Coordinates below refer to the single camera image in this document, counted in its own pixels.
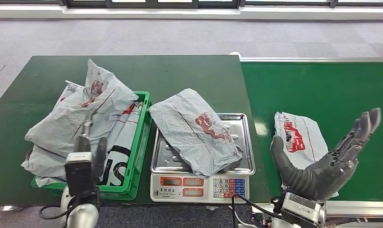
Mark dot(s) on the grey package with red logo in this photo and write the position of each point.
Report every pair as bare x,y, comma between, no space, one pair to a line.
194,132

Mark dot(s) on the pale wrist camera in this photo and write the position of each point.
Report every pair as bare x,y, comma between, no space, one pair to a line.
79,174
301,209

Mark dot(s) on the white electronic scale body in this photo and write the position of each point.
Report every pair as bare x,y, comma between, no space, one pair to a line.
175,192

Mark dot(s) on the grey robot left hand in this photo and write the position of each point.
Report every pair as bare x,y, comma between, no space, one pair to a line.
100,157

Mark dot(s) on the large grey red-print package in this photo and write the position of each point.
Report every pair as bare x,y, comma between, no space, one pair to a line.
84,107

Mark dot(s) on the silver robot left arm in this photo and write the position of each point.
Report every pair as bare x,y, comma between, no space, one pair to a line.
83,217

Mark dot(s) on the steel scale tray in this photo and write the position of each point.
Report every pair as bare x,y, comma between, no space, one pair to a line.
166,157

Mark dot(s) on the green conveyor belt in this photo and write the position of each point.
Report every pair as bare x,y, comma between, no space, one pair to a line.
304,88

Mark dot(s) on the grey package with black letters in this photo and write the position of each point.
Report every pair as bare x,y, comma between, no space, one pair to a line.
120,148

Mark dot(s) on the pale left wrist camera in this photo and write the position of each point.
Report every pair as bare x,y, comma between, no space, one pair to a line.
79,174

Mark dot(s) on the white package with red logo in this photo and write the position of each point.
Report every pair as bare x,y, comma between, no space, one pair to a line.
301,138

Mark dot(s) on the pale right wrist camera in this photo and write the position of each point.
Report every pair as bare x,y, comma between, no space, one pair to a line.
301,209

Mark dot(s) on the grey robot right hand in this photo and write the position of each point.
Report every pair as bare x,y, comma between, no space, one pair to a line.
320,176

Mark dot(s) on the green plastic crate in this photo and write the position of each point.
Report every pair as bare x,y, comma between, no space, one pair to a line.
138,157

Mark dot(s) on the plain crumpled grey package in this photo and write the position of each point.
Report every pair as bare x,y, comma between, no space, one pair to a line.
43,166

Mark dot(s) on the grey package with QR label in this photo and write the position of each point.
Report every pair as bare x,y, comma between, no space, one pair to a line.
70,89

